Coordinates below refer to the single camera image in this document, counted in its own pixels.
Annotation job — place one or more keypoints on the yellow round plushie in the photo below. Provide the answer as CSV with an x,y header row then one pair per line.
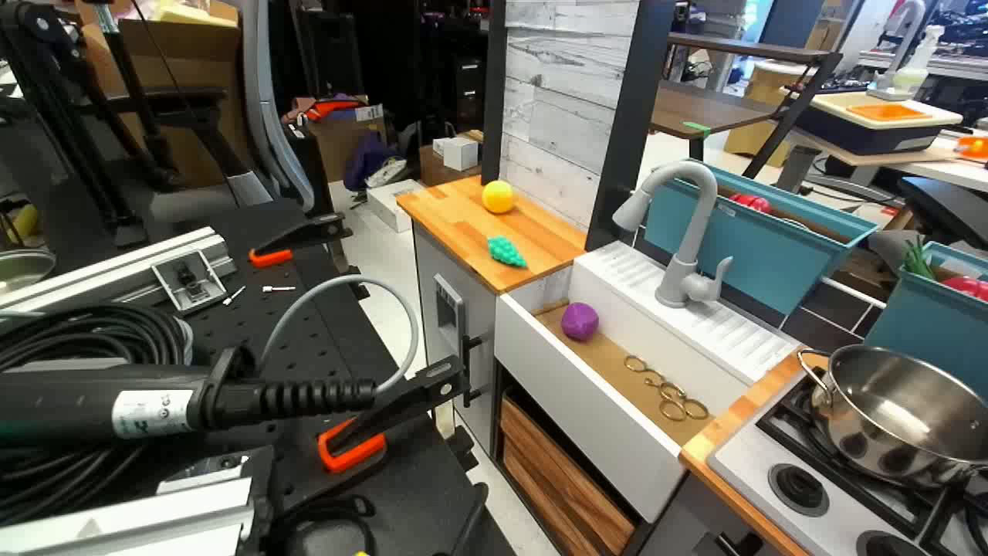
x,y
498,196

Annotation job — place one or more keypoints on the green plushie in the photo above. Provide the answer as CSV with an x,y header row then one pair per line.
x,y
507,250

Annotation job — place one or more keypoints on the purple plushie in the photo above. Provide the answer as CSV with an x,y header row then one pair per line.
x,y
580,322

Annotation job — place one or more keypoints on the small white box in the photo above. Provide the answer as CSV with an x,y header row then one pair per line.
x,y
455,153

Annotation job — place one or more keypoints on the white toy sink basin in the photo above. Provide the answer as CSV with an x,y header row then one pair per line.
x,y
607,420

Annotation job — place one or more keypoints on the grey toy faucet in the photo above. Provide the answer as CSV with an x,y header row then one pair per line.
x,y
694,243

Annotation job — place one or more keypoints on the small cardboard box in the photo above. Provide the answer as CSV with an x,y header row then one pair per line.
x,y
343,141

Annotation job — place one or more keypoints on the wooden drawer front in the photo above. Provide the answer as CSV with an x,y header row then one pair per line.
x,y
559,483

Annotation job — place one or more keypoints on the orange clamp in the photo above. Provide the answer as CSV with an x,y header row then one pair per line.
x,y
270,257

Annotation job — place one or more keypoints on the teal storage bin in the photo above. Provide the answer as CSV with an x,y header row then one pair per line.
x,y
762,250
932,324

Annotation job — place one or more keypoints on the dark wooden shelf board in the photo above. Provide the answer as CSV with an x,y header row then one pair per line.
x,y
721,108

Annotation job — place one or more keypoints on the large cardboard box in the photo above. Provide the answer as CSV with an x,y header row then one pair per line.
x,y
187,81

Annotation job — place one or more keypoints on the white toy stove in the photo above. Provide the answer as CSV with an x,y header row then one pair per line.
x,y
812,494

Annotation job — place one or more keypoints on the black cylinder with white label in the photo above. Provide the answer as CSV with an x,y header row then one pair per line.
x,y
125,407

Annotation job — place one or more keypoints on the green toy plant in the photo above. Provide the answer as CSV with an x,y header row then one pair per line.
x,y
915,257

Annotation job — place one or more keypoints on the white tray with orange inset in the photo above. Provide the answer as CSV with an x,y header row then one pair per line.
x,y
884,113

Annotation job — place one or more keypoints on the steel cooking pot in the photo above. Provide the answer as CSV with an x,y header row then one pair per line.
x,y
905,413

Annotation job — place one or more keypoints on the black kitchen frame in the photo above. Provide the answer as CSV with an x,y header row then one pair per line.
x,y
627,113

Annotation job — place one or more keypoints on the silver bracket plate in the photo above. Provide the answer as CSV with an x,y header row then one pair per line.
x,y
189,280

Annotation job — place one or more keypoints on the aluminium extrusion rail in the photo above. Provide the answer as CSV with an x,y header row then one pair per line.
x,y
103,273
112,519

